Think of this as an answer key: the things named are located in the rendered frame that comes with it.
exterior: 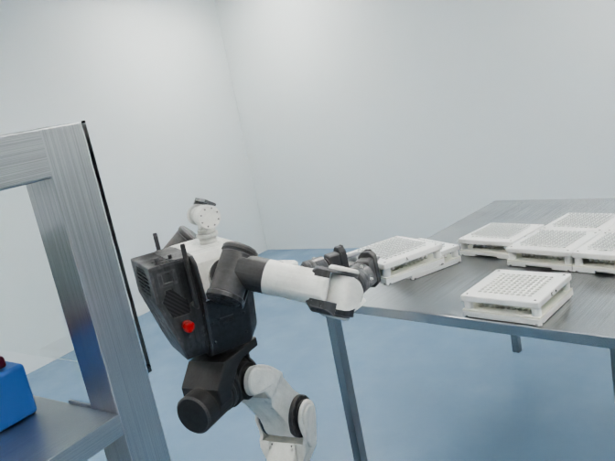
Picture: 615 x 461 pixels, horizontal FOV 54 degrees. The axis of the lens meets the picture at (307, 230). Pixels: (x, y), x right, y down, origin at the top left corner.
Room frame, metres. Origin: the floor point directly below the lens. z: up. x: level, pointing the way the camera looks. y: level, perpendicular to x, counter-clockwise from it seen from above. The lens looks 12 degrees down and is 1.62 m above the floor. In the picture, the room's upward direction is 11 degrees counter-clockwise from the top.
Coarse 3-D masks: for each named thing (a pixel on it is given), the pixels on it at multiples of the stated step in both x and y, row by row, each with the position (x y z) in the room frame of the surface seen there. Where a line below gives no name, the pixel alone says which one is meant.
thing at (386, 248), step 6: (390, 240) 2.10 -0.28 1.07; (396, 240) 2.09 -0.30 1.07; (372, 246) 2.06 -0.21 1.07; (378, 246) 2.05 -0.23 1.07; (384, 246) 2.03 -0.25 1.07; (390, 246) 2.02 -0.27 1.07; (396, 246) 2.00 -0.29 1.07; (402, 246) 2.00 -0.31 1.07; (408, 246) 1.98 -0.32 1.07; (378, 252) 1.98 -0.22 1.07; (384, 252) 1.96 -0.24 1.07; (390, 252) 1.94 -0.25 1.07; (396, 252) 1.95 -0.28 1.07
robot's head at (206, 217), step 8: (192, 208) 1.76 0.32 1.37; (200, 208) 1.69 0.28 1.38; (208, 208) 1.68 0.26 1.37; (216, 208) 1.69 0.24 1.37; (192, 216) 1.73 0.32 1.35; (200, 216) 1.67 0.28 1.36; (208, 216) 1.68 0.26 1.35; (216, 216) 1.69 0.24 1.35; (200, 224) 1.67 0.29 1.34; (208, 224) 1.68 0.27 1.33; (216, 224) 1.69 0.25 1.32; (200, 232) 1.71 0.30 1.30; (208, 232) 1.71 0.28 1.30; (216, 232) 1.72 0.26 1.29
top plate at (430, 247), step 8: (384, 240) 2.15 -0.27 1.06; (416, 240) 2.07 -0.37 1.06; (360, 248) 2.10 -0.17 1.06; (424, 248) 1.95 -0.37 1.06; (432, 248) 1.94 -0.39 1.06; (440, 248) 1.96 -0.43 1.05; (400, 256) 1.91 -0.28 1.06; (408, 256) 1.90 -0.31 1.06; (416, 256) 1.91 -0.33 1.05; (384, 264) 1.86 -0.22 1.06; (392, 264) 1.87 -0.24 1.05
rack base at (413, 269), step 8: (432, 256) 1.99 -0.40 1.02; (416, 264) 1.93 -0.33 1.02; (424, 264) 1.93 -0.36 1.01; (432, 264) 1.94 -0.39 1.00; (392, 272) 1.90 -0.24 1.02; (400, 272) 1.89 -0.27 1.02; (408, 272) 1.89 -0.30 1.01; (416, 272) 1.91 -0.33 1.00; (384, 280) 1.86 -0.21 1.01; (392, 280) 1.86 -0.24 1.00
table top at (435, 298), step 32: (480, 224) 2.81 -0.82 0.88; (544, 224) 2.60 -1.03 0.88; (480, 256) 2.32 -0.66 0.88; (384, 288) 2.17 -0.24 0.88; (416, 288) 2.10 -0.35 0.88; (448, 288) 2.04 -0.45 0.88; (576, 288) 1.81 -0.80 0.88; (608, 288) 1.76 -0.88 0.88; (416, 320) 1.88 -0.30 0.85; (448, 320) 1.79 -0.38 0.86; (480, 320) 1.71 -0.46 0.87; (576, 320) 1.59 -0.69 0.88; (608, 320) 1.55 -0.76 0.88
